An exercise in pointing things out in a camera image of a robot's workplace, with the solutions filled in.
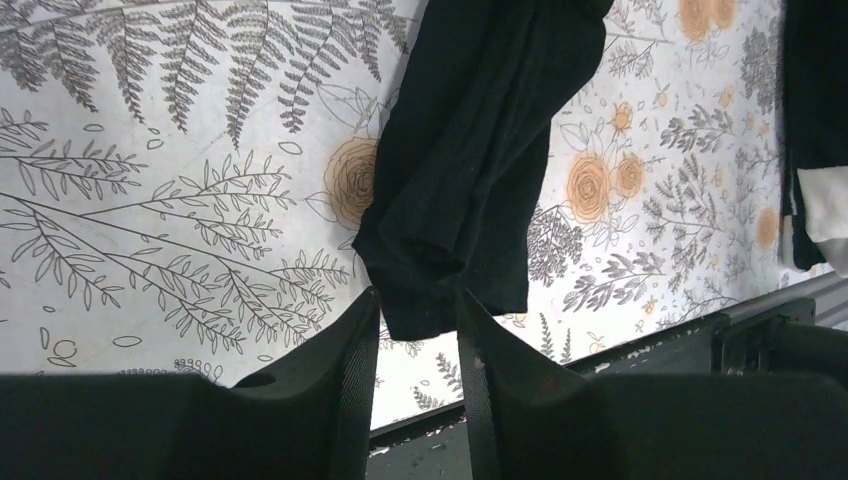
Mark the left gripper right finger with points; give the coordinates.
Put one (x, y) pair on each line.
(629, 417)

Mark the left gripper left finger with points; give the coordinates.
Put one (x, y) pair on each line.
(305, 416)

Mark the black underwear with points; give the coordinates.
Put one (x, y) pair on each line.
(462, 158)

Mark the floral patterned table mat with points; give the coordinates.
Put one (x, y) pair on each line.
(182, 182)

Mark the black white checkered blanket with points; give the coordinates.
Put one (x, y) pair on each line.
(814, 121)

